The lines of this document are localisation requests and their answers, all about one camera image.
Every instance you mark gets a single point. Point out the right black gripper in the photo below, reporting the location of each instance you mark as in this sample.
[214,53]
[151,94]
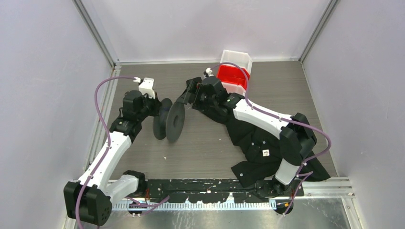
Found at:
[195,87]

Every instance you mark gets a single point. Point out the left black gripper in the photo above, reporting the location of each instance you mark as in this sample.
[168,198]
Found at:
[155,103]

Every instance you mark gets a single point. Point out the dark grey cable spool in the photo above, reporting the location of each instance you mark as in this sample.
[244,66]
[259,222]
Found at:
[170,120]

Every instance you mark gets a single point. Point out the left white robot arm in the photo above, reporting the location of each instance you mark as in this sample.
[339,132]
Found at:
[91,198]

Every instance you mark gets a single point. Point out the clear near bin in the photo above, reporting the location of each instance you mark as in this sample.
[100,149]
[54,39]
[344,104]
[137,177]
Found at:
[234,88]

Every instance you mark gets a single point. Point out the clear bin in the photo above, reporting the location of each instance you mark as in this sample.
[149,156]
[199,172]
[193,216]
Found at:
[234,88]
[242,59]

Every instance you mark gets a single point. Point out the red middle bin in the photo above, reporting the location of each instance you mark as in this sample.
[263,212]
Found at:
[233,75]

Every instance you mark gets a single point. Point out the clear far bin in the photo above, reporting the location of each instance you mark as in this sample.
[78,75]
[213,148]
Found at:
[242,59]

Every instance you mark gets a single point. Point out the black shirt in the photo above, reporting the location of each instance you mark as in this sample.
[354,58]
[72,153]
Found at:
[262,148]

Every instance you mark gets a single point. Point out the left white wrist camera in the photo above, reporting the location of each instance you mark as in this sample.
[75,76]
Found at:
[146,86]

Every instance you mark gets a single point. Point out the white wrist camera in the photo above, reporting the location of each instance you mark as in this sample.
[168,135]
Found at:
[146,86]
[208,72]

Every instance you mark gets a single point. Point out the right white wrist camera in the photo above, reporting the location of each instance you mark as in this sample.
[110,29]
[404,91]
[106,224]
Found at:
[208,72]

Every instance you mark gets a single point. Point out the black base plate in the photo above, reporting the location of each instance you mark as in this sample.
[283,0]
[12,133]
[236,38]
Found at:
[211,191]

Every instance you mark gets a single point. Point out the slotted cable duct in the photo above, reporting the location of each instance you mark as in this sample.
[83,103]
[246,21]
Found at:
[126,205]

